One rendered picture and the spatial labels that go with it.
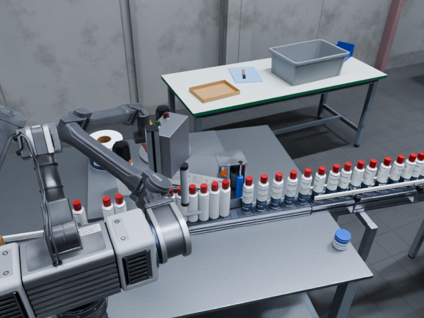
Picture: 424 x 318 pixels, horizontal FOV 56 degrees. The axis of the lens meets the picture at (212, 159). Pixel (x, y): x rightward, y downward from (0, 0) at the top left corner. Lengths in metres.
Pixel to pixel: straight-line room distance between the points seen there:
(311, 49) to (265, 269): 2.55
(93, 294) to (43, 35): 3.27
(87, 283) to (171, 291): 0.77
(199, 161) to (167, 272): 0.76
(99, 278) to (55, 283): 0.10
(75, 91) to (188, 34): 1.32
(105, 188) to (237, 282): 0.87
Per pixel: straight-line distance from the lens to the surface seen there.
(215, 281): 1.76
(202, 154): 2.35
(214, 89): 3.30
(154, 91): 4.49
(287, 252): 1.90
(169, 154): 1.45
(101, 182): 2.21
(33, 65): 4.16
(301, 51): 3.85
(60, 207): 0.95
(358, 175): 2.13
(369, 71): 4.00
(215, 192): 1.82
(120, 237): 0.98
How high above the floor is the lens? 2.23
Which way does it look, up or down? 35 degrees down
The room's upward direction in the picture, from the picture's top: 1 degrees clockwise
